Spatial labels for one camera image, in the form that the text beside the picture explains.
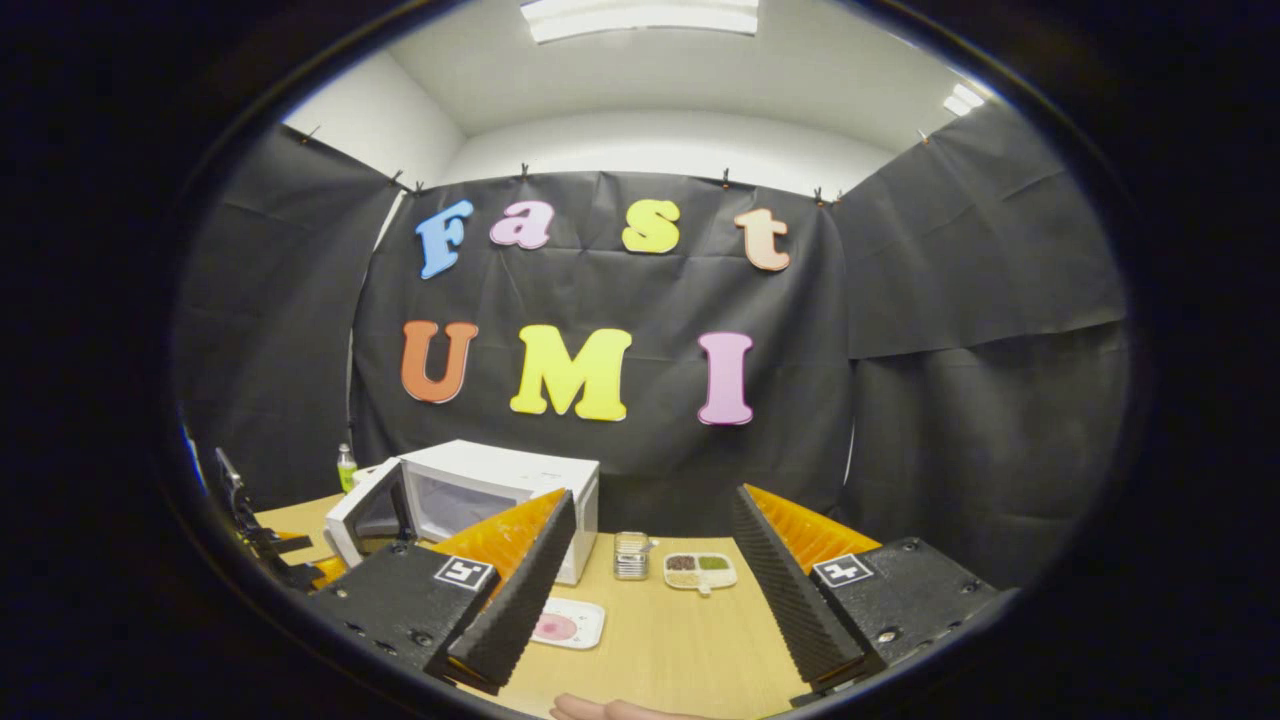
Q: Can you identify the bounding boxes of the black backdrop cloth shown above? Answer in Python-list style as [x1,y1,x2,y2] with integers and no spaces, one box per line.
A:
[170,100,1131,591]

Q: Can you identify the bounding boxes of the white rectangular plate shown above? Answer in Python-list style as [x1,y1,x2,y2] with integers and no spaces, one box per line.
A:
[530,597,607,651]

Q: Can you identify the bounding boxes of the metal wire rack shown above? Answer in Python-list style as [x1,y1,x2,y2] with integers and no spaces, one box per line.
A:
[613,531,651,582]

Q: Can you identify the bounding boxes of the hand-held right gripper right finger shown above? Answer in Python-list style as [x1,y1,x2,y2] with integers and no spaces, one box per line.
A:
[730,484,1021,706]

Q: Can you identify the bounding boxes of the long ceiling light panel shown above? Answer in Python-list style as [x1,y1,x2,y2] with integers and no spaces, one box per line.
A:
[520,0,761,44]

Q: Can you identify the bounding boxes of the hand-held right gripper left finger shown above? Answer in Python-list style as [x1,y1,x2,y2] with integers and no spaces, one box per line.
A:
[305,488,579,696]

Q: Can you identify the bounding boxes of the white divided bean dish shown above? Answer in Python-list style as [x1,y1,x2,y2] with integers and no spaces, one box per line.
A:
[663,552,739,597]

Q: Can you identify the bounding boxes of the white microwave oven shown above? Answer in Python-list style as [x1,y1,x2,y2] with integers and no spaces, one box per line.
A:
[325,440,601,586]

